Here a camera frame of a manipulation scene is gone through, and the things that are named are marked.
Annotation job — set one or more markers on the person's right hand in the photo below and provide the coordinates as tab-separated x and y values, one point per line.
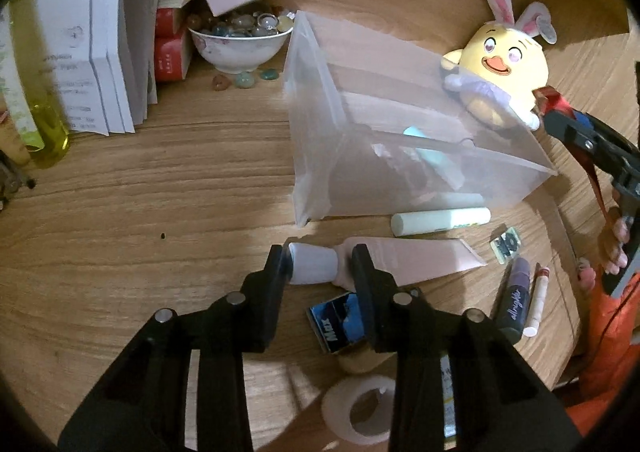
620	232

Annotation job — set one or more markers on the white floral bowl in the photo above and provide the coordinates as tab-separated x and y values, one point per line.
235	56

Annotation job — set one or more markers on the white lip balm stick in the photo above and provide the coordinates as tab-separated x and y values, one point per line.
537	302
440	222

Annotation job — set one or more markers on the purple bottle with dark cap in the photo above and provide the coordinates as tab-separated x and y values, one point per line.
515	302

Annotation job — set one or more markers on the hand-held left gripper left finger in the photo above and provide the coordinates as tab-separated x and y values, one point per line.
272	277

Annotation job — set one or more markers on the mint oval object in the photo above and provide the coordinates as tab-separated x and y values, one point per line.
435	161

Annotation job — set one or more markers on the white tape roll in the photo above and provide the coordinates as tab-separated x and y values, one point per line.
335	407

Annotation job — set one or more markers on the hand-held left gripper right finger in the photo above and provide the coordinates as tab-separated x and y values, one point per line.
365	282

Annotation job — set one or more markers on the pink tube with white cap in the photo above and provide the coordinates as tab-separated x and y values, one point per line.
425	257

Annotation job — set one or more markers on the dark green pump bottle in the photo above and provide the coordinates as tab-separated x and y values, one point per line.
448	397

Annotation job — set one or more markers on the green polished stone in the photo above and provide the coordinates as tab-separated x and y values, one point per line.
244	80
269	74

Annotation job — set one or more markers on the pile of polished stones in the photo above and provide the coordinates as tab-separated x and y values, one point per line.
240	26

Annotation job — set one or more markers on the yellow spray bottle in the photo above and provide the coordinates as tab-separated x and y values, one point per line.
47	141

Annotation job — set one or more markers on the clear plastic storage bin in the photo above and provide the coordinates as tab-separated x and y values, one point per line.
320	156

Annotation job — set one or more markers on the dark metal tool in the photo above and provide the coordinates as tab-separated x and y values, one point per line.
12	182

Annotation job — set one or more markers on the red packet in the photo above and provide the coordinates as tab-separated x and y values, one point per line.
550	99

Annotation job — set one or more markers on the orange garment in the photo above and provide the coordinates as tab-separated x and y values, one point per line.
610	347

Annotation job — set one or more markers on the blue and black box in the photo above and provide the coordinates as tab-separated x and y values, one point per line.
335	327

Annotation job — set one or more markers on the red box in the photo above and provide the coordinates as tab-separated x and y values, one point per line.
172	56
165	21

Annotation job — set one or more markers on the folded white papers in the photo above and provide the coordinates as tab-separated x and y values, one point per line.
75	31

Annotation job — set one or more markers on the black and white printed sachet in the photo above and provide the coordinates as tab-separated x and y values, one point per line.
506	247

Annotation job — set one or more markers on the brown polished stone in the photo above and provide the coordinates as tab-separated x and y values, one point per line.
221	82

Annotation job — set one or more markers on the small yellow cream tube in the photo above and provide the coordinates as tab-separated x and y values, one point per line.
10	146

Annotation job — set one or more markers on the yellow chick plush toy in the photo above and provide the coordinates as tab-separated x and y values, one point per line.
500	56

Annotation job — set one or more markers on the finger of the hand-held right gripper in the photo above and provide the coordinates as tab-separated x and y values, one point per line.
575	136
607	134

